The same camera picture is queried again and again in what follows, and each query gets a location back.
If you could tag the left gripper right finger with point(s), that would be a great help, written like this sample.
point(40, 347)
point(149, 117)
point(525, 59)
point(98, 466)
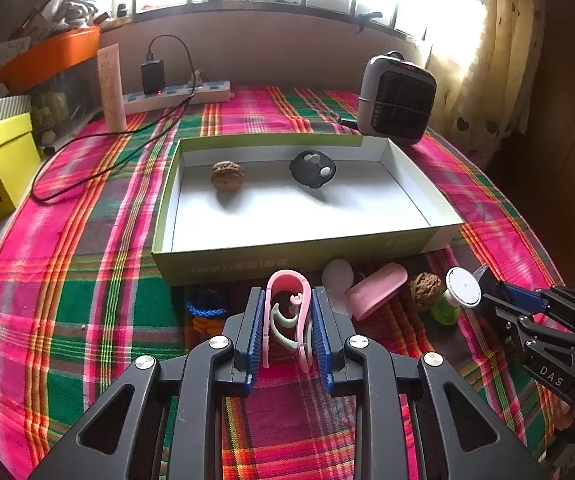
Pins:
point(413, 407)

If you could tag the black rectangular battery case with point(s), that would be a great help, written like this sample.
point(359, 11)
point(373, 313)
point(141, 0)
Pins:
point(488, 283)

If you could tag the walnut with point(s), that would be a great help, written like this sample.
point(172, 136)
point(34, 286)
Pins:
point(424, 290)
point(227, 176)

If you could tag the person's right hand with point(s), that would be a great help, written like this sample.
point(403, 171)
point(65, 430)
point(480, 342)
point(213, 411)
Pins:
point(563, 415)

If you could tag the pink cosmetic tube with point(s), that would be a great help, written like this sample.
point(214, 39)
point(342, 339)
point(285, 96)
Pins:
point(109, 78)

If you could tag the blue orange knitted toy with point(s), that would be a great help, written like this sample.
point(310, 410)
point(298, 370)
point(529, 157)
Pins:
point(208, 309)

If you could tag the yellow heart pattern curtain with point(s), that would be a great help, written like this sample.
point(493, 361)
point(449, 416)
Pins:
point(485, 54)

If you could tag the grey black space heater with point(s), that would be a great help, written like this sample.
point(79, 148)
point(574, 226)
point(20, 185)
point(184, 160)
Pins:
point(396, 99)

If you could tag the pink oblong case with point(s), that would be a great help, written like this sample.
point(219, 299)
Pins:
point(375, 290)

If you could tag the white power strip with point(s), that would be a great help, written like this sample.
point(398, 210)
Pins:
point(208, 92)

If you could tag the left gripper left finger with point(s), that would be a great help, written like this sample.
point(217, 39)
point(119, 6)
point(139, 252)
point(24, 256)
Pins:
point(161, 419)

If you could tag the pink clip holder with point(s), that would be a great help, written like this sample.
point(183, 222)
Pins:
point(286, 317)

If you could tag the plaid pink green tablecloth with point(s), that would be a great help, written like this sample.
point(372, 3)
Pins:
point(81, 297)

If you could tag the green white suction stand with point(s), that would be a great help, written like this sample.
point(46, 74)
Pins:
point(462, 291)

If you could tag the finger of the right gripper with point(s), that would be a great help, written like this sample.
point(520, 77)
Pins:
point(531, 335)
point(512, 297)

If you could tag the white green cardboard tray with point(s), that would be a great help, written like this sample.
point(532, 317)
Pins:
point(379, 206)

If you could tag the black round key fob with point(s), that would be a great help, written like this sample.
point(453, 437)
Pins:
point(312, 169)

